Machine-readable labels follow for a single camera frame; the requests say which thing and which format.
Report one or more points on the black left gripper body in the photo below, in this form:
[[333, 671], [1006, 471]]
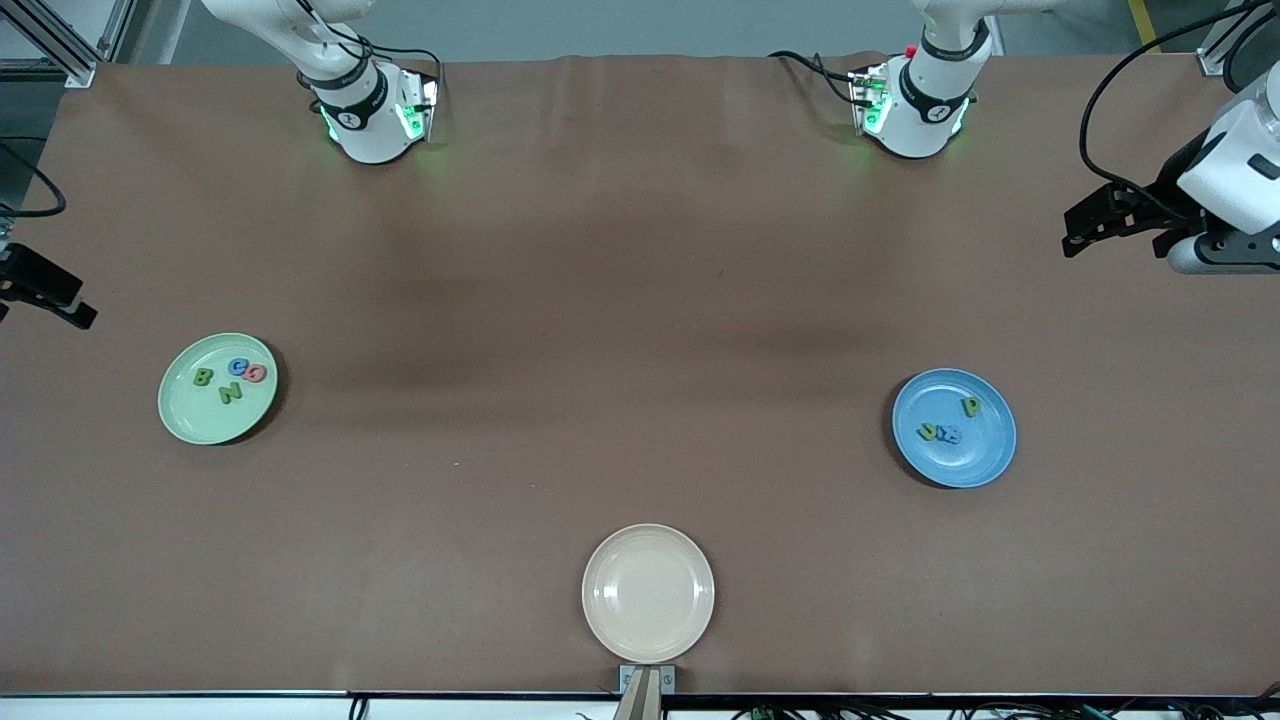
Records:
[[1172, 186]]

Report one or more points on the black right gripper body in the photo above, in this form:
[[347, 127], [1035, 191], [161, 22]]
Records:
[[30, 274]]

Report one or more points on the green letter B block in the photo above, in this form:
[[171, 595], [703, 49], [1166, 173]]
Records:
[[203, 377]]

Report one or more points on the blue letter C block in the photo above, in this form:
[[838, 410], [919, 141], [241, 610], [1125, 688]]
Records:
[[230, 367]]

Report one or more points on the green letter N block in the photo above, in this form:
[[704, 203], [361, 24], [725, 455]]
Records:
[[231, 392]]

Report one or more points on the pink letter Q block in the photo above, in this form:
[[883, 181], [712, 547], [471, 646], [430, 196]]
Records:
[[264, 373]]

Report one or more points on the green letter p block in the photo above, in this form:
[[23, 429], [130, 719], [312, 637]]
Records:
[[970, 406]]

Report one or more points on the green letter u block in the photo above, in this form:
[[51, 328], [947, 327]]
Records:
[[924, 432]]

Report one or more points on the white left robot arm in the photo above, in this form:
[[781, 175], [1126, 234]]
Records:
[[920, 120]]

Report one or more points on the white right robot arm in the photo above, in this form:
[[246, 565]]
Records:
[[370, 130]]

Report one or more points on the light green plate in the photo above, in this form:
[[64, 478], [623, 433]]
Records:
[[200, 415]]

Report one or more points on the blue plate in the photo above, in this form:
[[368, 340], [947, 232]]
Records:
[[975, 455]]

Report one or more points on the brown table cover mat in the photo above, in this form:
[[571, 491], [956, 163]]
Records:
[[600, 250]]

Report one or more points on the beige plate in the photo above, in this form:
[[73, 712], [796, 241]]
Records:
[[648, 594]]

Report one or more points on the aluminium frame profile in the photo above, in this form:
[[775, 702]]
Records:
[[1215, 55], [75, 68]]

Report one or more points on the white table edge rail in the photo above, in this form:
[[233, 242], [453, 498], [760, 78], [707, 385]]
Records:
[[200, 708]]

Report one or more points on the metal bracket with beige bar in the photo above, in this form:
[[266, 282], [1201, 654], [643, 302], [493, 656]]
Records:
[[647, 690]]

